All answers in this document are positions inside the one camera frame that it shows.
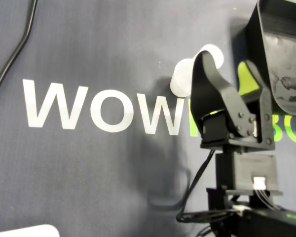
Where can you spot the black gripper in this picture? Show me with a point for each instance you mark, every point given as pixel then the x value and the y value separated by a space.
pixel 213 133

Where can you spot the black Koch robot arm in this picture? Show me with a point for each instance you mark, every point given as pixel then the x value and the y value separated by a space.
pixel 244 170

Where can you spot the white plastic cup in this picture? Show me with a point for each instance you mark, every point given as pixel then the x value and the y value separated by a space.
pixel 182 76

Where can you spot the dark mat with WOWROBO print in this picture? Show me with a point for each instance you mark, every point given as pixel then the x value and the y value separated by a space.
pixel 88 172

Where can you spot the white desk lamp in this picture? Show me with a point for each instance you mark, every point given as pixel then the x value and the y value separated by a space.
pixel 27 232

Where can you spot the black plastic tray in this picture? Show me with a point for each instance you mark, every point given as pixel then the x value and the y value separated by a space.
pixel 281 49

